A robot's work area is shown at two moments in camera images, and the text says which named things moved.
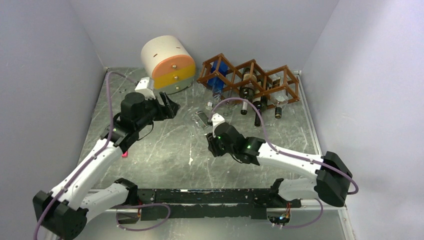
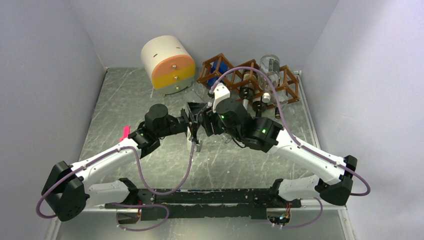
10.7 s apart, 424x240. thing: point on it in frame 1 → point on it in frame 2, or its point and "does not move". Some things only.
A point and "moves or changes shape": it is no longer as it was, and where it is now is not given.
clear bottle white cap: x=199 y=119 moves or changes shape
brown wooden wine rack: x=276 y=87 does not move
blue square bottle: x=216 y=82 does not move
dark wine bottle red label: x=247 y=89 does not move
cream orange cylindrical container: x=166 y=59 does not move
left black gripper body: x=154 y=111 → x=185 y=119
